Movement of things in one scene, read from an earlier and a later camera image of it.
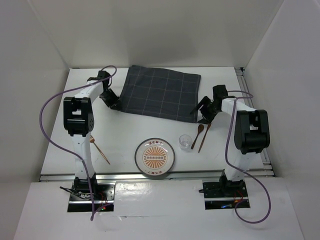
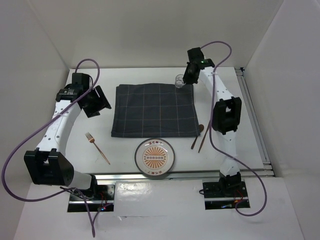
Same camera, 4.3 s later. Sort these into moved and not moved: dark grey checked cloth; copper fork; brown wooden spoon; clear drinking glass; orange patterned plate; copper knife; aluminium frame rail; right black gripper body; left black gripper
Moved: right black gripper body; dark grey checked cloth; left black gripper; clear drinking glass
Not moved: copper knife; aluminium frame rail; copper fork; brown wooden spoon; orange patterned plate
